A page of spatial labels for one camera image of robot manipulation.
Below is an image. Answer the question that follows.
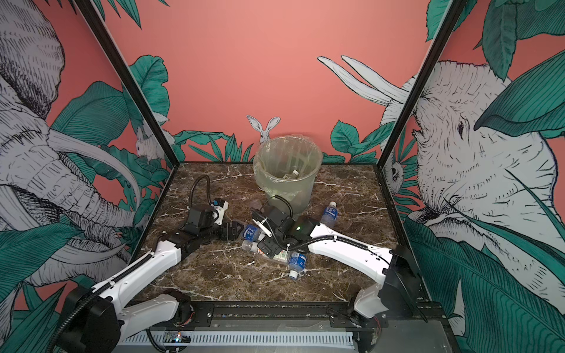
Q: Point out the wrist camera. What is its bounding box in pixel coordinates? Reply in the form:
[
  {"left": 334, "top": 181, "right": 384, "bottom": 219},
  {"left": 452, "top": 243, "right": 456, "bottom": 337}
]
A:
[
  {"left": 250, "top": 204, "right": 286, "bottom": 236},
  {"left": 187, "top": 199, "right": 229, "bottom": 229}
]

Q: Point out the red green label bottle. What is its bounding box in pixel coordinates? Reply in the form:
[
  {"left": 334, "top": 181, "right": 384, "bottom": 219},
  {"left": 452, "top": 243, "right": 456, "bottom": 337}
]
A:
[{"left": 240, "top": 240, "right": 290, "bottom": 265}]

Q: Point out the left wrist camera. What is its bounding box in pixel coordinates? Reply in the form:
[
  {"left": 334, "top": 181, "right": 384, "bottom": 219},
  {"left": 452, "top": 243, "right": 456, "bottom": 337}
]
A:
[{"left": 187, "top": 199, "right": 229, "bottom": 229}]

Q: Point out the clear white-cap bottle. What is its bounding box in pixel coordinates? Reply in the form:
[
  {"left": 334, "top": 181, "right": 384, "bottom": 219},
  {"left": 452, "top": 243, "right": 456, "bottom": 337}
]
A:
[{"left": 288, "top": 252, "right": 307, "bottom": 280}]

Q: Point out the black frame post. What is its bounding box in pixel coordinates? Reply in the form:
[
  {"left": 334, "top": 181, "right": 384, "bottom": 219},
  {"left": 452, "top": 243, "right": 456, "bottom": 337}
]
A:
[
  {"left": 74, "top": 0, "right": 180, "bottom": 169},
  {"left": 377, "top": 0, "right": 467, "bottom": 171}
]

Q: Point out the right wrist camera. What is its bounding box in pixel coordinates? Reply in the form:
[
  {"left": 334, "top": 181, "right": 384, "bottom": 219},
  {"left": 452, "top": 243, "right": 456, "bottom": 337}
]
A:
[{"left": 250, "top": 204, "right": 286, "bottom": 236}]

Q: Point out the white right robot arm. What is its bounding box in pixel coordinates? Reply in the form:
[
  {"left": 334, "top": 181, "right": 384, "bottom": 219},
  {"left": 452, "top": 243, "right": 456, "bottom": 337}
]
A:
[{"left": 251, "top": 206, "right": 426, "bottom": 327}]

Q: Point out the bottle inside bin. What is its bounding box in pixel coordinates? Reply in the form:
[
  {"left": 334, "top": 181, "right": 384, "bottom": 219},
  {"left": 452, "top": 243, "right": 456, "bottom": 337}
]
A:
[{"left": 283, "top": 170, "right": 300, "bottom": 179}]

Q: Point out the yellow-green bin liner bag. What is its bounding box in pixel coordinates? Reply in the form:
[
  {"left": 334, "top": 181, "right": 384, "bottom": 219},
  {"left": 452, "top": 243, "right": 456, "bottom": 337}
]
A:
[{"left": 253, "top": 134, "right": 324, "bottom": 202}]

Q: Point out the clear square green-label bottle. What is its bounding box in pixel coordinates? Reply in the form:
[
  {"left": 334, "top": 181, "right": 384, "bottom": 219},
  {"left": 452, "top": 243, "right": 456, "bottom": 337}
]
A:
[{"left": 248, "top": 199, "right": 263, "bottom": 210}]

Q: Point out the white slotted cable duct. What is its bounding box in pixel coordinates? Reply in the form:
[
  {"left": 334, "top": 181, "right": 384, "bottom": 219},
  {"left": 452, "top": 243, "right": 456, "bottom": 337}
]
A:
[{"left": 112, "top": 330, "right": 356, "bottom": 349}]

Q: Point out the grey mesh waste bin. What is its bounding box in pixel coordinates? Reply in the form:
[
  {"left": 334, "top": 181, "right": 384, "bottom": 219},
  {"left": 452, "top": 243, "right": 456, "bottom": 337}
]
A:
[{"left": 253, "top": 135, "right": 324, "bottom": 216}]

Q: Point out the small blue label bottle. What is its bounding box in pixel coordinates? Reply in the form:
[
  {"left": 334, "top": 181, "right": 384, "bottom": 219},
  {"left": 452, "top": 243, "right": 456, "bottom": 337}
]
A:
[{"left": 241, "top": 224, "right": 262, "bottom": 242}]

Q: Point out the black left frame post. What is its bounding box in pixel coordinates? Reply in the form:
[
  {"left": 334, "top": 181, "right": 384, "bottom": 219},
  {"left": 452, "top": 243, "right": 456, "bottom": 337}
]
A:
[{"left": 74, "top": 0, "right": 180, "bottom": 169}]

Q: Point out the blue label Chinese water bottle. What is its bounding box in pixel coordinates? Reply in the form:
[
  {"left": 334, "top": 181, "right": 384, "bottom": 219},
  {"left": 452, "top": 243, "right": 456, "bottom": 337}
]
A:
[{"left": 320, "top": 202, "right": 338, "bottom": 228}]

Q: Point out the black right frame post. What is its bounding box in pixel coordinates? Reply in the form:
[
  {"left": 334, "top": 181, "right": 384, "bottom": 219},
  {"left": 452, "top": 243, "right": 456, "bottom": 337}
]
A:
[{"left": 377, "top": 0, "right": 467, "bottom": 171}]

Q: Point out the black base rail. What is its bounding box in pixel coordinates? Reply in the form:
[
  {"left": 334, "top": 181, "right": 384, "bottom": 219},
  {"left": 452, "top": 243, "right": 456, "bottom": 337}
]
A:
[{"left": 158, "top": 301, "right": 382, "bottom": 329}]

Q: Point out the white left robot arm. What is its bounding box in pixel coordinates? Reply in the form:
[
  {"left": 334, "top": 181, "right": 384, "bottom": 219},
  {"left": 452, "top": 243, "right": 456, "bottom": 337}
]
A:
[{"left": 46, "top": 221, "right": 244, "bottom": 352}]

